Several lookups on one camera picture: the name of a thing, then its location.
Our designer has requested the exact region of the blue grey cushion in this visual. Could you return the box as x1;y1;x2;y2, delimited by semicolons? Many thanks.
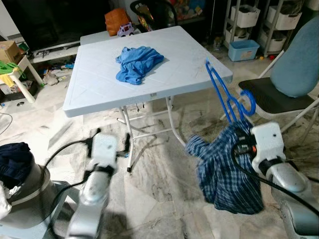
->
270;16;319;98

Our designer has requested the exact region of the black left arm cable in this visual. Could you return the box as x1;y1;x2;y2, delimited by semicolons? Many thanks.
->
42;137;95;239

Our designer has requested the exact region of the orange bag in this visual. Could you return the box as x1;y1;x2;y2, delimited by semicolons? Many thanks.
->
104;8;132;37

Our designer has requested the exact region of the light blue plastic basket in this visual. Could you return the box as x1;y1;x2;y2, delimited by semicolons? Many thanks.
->
228;40;261;62

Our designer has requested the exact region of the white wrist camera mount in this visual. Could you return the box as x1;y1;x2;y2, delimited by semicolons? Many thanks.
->
250;122;287;166
91;133;119;171

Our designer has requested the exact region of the blue plastic hanger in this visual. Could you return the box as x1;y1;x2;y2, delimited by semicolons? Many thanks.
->
205;58;257;125

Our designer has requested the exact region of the black plastic chair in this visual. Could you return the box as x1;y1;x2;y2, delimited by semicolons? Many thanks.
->
130;0;178;31

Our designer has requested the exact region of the black television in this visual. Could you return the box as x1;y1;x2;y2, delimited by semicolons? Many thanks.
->
2;0;125;50

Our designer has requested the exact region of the steel basin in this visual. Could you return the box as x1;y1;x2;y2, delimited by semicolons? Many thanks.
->
5;163;54;206

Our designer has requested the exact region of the blue crumpled shirt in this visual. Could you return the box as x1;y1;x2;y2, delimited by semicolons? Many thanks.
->
116;46;165;86

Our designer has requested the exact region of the purple toy car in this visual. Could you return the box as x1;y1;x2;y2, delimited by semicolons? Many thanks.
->
117;22;135;37

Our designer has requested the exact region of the white plastic folding table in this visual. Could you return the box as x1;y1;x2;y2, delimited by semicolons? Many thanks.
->
62;26;234;174

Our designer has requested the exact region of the green plastic toy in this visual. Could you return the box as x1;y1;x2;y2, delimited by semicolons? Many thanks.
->
0;61;21;75

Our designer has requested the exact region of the navy blue garment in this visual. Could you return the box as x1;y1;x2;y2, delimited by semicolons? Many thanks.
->
0;142;34;189

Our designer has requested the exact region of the white wooden side table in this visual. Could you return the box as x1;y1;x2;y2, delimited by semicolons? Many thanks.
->
0;55;45;104

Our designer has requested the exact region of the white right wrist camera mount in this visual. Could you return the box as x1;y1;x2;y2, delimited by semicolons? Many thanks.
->
250;122;287;166

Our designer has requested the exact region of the white shelf trolley with bins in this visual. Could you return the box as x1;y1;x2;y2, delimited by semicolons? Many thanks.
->
262;0;306;56
223;0;263;49

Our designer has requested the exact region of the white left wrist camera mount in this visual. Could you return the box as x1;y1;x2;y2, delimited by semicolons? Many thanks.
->
91;133;119;171

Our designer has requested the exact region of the small white plastic table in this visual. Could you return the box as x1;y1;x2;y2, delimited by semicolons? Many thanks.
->
80;31;120;47

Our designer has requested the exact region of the cardboard box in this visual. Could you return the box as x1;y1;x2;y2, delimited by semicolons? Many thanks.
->
0;41;23;64

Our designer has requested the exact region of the folding chair black seat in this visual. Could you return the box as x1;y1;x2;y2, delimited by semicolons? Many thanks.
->
222;47;319;135

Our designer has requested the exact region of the blue plaid shirt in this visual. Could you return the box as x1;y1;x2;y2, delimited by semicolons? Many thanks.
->
185;119;265;215

